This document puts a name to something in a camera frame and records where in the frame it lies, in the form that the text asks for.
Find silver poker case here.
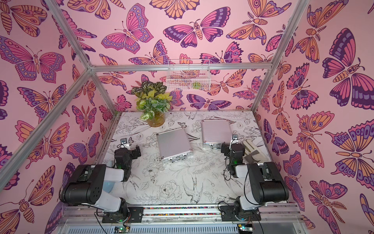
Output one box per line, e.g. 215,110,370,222
156,128,193,163
201,120,232,149

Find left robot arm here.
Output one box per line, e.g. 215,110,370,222
59,146,141,223

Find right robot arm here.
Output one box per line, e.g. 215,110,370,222
221,141,289,220

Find potted green plant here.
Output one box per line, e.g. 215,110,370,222
131,81,172,127

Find green ball in basket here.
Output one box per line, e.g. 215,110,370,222
192,82,202,90

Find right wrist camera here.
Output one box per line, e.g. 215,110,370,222
230,134,239,146

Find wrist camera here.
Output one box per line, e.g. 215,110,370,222
230,134,239,146
118,138,130,150

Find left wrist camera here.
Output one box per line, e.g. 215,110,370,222
118,138,130,150

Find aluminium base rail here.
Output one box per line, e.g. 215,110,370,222
54,202,308,234

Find white wire basket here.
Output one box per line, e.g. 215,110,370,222
164,59,211,92

